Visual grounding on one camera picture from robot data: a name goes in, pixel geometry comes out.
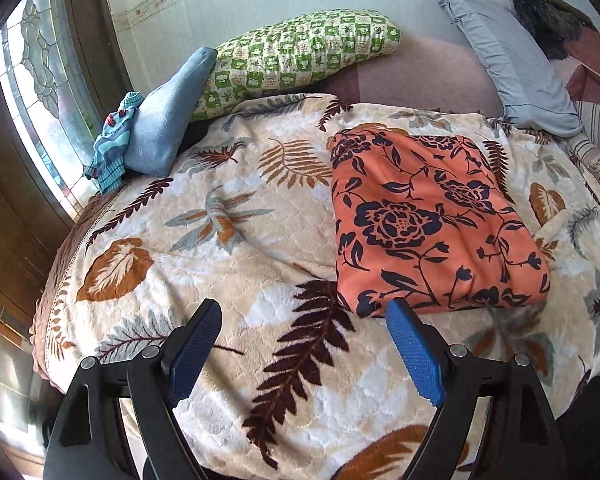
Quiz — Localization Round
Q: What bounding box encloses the orange floral blouse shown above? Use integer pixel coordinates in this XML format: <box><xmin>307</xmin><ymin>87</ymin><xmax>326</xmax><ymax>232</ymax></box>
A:
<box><xmin>330</xmin><ymin>124</ymin><xmax>550</xmax><ymax>318</ymax></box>

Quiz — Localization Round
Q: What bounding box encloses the cream leaf-print blanket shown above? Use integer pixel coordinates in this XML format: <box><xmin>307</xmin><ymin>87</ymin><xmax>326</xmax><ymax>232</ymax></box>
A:
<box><xmin>32</xmin><ymin>94</ymin><xmax>600</xmax><ymax>479</ymax></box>

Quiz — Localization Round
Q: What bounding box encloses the teal patterned small garment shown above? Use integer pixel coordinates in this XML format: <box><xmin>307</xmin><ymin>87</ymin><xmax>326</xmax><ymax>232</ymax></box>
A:
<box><xmin>83</xmin><ymin>91</ymin><xmax>145</xmax><ymax>195</ymax></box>

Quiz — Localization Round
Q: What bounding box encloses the striped floral quilt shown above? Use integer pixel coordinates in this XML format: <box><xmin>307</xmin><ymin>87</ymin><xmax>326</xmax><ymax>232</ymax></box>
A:
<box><xmin>566</xmin><ymin>101</ymin><xmax>600</xmax><ymax>184</ymax></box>

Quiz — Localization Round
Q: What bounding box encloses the blue folded cloth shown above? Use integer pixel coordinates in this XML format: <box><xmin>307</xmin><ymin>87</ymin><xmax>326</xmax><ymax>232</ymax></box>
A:
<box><xmin>124</xmin><ymin>47</ymin><xmax>218</xmax><ymax>177</ymax></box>

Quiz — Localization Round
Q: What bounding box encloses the light blue pillow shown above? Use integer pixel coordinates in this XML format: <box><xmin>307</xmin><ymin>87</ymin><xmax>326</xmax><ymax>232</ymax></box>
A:
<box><xmin>436</xmin><ymin>0</ymin><xmax>582</xmax><ymax>138</ymax></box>

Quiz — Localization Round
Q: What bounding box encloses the pink patchwork blanket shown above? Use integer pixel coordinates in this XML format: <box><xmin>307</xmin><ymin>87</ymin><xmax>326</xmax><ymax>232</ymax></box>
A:
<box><xmin>550</xmin><ymin>28</ymin><xmax>600</xmax><ymax>105</ymax></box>

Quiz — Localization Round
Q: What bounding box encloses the mauve bed sheet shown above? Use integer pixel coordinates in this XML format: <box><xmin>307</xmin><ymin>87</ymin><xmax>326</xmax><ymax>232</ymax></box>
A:
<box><xmin>312</xmin><ymin>36</ymin><xmax>503</xmax><ymax>117</ymax></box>

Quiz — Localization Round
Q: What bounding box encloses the stained glass window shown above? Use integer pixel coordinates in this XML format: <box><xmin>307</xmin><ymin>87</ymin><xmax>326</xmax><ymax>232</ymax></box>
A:
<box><xmin>0</xmin><ymin>0</ymin><xmax>100</xmax><ymax>219</ymax></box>

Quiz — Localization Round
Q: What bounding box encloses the green checkered pillow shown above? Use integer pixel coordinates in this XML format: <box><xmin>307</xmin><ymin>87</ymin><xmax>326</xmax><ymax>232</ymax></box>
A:
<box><xmin>190</xmin><ymin>9</ymin><xmax>401</xmax><ymax>122</ymax></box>

